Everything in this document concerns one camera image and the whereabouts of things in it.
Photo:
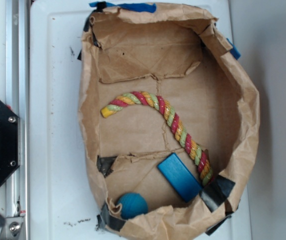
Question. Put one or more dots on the aluminium extrusion rail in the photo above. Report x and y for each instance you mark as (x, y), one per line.
(17, 69)

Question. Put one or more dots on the metal corner bracket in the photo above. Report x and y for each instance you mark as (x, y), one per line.
(12, 228)

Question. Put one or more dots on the blue rectangular block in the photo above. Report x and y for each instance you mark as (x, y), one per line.
(180, 177)

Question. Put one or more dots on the multicolour twisted rope toy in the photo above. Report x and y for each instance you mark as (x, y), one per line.
(195, 152)

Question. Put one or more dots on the blue ball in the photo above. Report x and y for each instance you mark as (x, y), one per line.
(132, 205)

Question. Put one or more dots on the brown paper bag tray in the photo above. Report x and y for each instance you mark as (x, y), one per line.
(178, 53)

